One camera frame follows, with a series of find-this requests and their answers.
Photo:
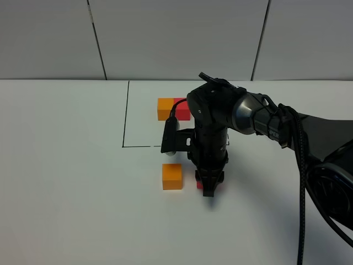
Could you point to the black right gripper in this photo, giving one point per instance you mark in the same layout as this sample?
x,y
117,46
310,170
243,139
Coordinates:
x,y
209,138

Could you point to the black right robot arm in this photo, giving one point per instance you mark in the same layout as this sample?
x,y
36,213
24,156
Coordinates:
x,y
327,143

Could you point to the template red cube block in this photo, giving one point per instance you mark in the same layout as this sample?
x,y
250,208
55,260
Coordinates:
x,y
182,112

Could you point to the template orange cube block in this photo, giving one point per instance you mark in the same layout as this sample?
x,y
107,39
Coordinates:
x,y
164,106

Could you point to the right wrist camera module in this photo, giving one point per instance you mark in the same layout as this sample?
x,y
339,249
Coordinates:
x,y
175,140

